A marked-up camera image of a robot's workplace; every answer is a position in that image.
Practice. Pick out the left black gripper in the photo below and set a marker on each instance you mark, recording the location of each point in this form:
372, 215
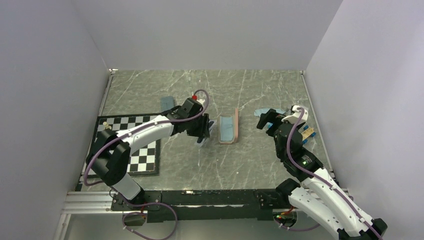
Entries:
203, 130

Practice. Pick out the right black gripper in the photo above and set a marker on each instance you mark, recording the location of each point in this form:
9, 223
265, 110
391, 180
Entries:
271, 116

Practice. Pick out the white frame sunglasses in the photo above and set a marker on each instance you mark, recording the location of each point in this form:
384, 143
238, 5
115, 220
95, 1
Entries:
201, 140

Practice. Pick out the pink glasses case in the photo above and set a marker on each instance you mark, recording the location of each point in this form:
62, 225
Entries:
235, 116

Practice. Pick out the grey blue glasses case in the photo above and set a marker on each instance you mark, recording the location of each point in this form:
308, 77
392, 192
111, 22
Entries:
167, 103

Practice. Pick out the blue cleaning cloth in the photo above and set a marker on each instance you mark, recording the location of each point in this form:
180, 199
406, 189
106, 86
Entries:
226, 128

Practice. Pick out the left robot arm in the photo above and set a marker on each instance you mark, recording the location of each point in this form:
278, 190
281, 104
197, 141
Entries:
110, 155

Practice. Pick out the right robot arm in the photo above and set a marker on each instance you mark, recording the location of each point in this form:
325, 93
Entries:
311, 188

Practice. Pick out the wooden toy car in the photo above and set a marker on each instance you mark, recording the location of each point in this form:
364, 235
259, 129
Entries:
308, 132

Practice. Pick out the black white chessboard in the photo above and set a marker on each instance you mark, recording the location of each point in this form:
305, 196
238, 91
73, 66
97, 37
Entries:
144, 161

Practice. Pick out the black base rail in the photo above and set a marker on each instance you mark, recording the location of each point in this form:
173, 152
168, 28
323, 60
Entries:
185, 205

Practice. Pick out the aluminium frame rail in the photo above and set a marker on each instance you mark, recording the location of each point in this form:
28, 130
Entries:
87, 202

